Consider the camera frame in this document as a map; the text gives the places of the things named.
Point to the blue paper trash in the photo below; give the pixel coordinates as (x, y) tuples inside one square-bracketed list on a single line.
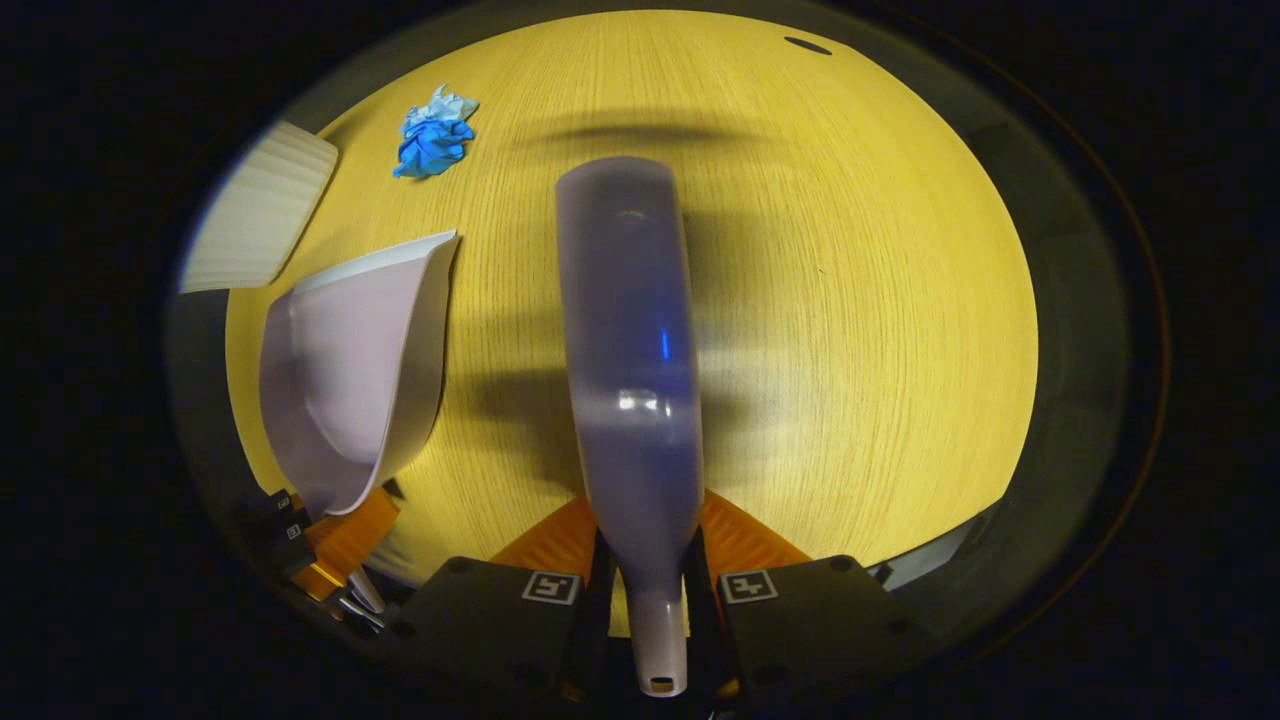
[(432, 140)]

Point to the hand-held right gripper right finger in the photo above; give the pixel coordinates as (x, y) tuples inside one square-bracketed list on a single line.
[(820, 620)]

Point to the pink plastic dustpan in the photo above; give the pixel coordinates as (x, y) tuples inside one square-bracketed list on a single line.
[(350, 370)]

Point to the white ribbed garbage bin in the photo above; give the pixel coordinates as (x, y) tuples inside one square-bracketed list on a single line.
[(262, 210)]

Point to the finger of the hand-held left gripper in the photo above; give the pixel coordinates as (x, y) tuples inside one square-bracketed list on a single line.
[(280, 502), (345, 540)]

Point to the small pink broom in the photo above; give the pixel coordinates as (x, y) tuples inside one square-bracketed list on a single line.
[(630, 350)]

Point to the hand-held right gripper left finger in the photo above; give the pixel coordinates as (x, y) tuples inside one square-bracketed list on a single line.
[(490, 620)]

